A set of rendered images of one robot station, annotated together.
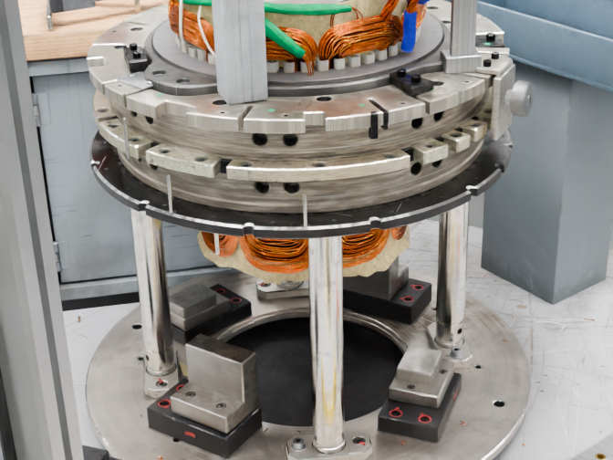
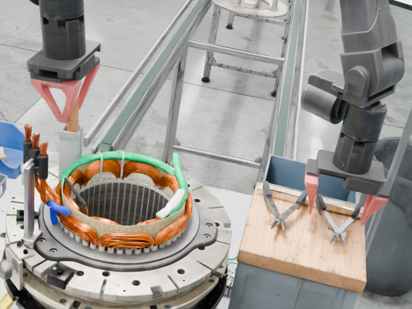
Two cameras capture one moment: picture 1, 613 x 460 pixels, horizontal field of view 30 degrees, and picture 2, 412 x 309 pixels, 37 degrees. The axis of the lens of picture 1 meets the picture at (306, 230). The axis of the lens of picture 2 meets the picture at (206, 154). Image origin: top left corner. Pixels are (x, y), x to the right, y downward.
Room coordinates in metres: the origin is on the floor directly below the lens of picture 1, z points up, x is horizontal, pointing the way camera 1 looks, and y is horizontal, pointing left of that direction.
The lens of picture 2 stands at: (1.15, -0.64, 1.63)
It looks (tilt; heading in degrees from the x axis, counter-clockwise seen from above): 30 degrees down; 107
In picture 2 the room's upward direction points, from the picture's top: 10 degrees clockwise
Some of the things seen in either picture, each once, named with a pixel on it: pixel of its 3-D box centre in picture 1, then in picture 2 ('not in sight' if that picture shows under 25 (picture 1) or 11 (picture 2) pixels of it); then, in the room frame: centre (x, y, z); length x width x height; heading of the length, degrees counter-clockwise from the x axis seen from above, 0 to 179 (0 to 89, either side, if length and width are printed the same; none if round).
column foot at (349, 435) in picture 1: (328, 448); not in sight; (0.72, -0.01, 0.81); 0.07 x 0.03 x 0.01; 97
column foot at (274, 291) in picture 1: (289, 286); not in sight; (0.97, 0.02, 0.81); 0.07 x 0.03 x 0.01; 97
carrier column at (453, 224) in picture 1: (452, 245); not in sight; (0.86, -0.12, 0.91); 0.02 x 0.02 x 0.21
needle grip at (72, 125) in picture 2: not in sight; (72, 118); (0.73, 0.04, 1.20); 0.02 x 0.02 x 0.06
